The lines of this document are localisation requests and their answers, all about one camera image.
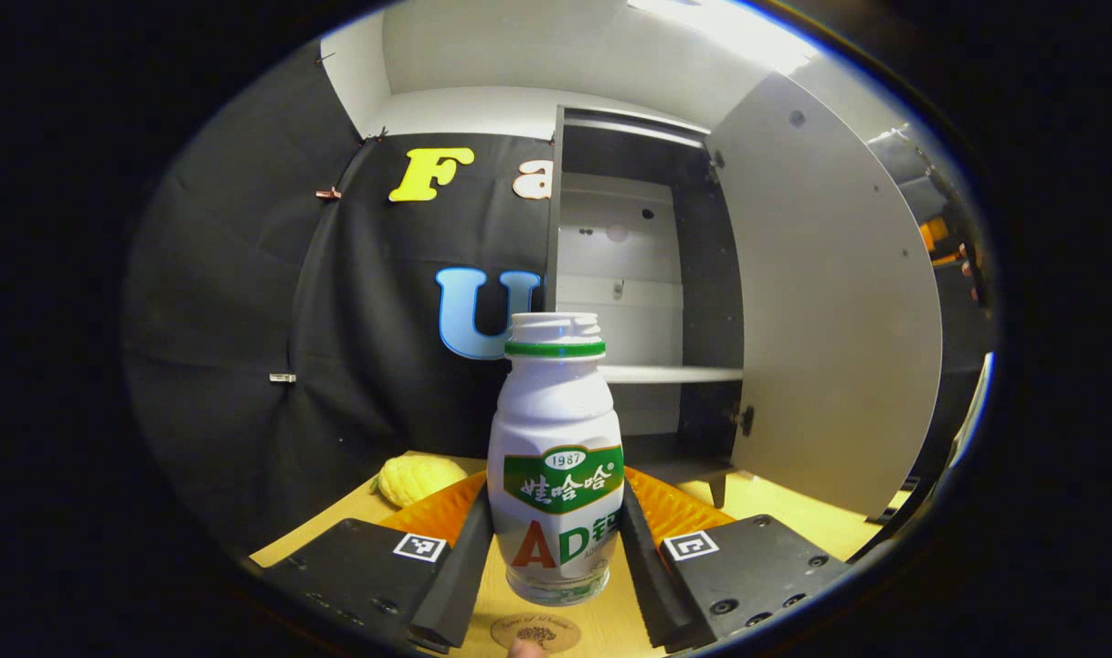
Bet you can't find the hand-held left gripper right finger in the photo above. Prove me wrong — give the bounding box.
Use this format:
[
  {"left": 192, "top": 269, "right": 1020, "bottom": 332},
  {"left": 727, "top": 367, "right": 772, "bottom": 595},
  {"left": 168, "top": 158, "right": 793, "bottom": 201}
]
[{"left": 618, "top": 466, "right": 853, "bottom": 654}]

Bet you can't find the black backdrop cloth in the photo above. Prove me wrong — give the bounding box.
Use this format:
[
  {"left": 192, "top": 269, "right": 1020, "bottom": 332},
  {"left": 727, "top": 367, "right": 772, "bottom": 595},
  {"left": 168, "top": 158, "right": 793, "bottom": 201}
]
[{"left": 122, "top": 41, "right": 995, "bottom": 558}]

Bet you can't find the white cabinet shelf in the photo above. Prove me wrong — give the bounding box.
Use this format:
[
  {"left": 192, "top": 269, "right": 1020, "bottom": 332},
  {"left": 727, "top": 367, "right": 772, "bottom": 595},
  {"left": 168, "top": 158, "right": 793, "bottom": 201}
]
[{"left": 597, "top": 364, "right": 744, "bottom": 385}]

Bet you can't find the white bottle with green label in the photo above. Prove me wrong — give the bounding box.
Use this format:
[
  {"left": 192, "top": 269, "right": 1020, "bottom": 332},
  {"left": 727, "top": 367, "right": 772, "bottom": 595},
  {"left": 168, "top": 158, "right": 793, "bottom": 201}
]
[{"left": 487, "top": 312, "right": 626, "bottom": 607}]

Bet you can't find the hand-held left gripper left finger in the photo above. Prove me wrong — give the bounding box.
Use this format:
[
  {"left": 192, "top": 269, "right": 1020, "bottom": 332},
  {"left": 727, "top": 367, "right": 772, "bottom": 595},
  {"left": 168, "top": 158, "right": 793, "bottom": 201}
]
[{"left": 263, "top": 489, "right": 494, "bottom": 654}]

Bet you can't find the round brown coaster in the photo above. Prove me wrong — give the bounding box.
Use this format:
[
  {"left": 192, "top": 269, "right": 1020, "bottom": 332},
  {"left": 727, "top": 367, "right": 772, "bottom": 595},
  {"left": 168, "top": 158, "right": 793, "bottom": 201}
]
[{"left": 490, "top": 614, "right": 582, "bottom": 653}]

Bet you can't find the beige cabinet door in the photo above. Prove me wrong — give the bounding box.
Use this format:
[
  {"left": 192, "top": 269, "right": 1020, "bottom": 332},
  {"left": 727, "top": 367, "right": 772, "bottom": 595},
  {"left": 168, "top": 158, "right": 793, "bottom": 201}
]
[{"left": 704, "top": 73, "right": 943, "bottom": 519}]

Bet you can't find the lumpy yellow toy fruit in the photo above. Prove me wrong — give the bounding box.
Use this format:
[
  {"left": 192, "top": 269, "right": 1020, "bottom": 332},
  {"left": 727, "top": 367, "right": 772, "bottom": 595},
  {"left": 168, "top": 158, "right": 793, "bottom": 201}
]
[{"left": 373, "top": 455, "right": 470, "bottom": 509}]

